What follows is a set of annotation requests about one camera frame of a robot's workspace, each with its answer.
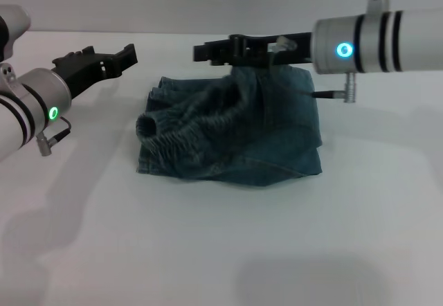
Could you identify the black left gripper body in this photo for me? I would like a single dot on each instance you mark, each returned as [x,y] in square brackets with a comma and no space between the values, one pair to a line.
[81,70]

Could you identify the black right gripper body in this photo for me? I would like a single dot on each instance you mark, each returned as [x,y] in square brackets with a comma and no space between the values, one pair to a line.
[294,56]

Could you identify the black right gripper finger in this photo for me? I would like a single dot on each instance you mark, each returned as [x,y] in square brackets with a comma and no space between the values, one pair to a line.
[221,51]

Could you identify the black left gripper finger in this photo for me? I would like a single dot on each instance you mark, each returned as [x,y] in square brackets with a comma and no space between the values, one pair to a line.
[121,60]

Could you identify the blue denim shorts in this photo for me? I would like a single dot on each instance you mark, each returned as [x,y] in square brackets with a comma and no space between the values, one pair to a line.
[242,140]

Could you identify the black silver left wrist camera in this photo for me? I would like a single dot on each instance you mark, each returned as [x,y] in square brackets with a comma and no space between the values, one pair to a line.
[12,25]

